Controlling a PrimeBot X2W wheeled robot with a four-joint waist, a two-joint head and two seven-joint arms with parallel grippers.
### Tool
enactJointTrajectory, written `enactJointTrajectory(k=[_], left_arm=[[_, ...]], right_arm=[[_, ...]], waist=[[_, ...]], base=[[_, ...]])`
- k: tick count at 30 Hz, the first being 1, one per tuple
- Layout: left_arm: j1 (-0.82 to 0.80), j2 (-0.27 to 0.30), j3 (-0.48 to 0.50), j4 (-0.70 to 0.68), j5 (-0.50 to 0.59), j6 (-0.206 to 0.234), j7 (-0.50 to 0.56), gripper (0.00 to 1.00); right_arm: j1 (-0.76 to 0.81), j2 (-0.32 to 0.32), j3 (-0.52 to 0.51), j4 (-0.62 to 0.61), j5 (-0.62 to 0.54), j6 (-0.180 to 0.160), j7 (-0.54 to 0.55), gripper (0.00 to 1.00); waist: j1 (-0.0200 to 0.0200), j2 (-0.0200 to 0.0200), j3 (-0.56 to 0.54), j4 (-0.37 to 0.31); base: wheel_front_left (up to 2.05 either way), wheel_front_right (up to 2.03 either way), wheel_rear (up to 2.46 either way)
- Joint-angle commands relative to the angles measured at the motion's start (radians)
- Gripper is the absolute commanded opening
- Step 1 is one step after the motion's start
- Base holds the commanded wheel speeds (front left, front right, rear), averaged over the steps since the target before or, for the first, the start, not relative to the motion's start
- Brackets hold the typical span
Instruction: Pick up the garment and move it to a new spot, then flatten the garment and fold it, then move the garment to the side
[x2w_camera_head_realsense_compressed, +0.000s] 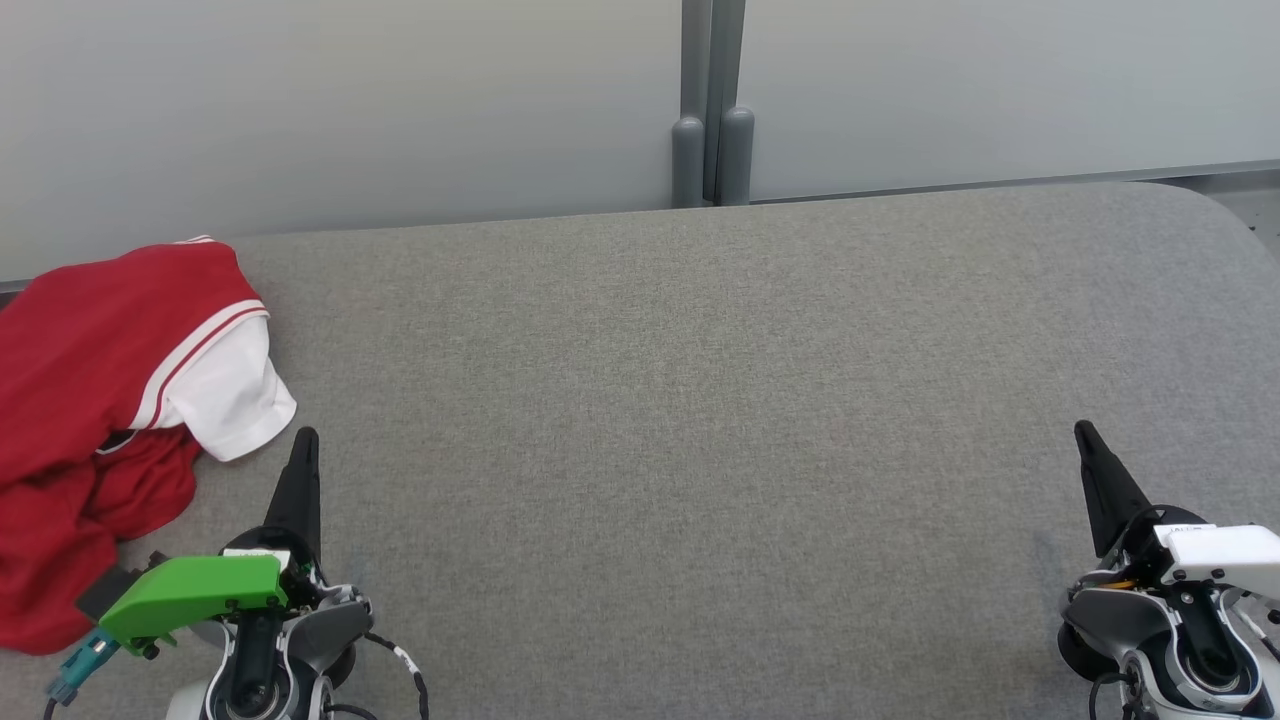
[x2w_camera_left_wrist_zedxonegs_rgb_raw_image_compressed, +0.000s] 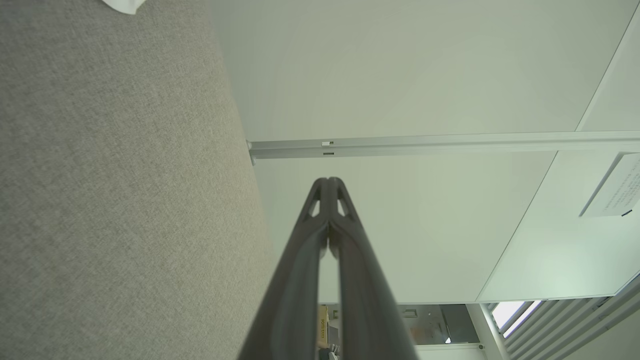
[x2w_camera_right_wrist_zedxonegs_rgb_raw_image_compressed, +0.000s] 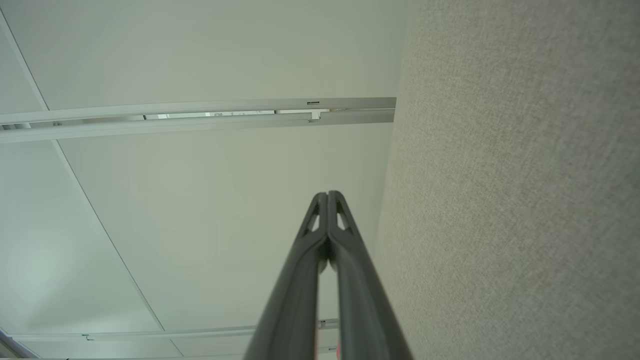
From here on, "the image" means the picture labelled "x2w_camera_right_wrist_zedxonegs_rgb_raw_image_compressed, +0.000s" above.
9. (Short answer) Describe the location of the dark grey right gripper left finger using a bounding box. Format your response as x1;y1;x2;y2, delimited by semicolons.
244;192;329;360

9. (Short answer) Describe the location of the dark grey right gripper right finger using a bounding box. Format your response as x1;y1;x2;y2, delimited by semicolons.
328;190;414;360

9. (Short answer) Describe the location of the grey aluminium partition rail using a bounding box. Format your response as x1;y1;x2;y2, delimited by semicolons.
0;97;397;145
0;318;341;344

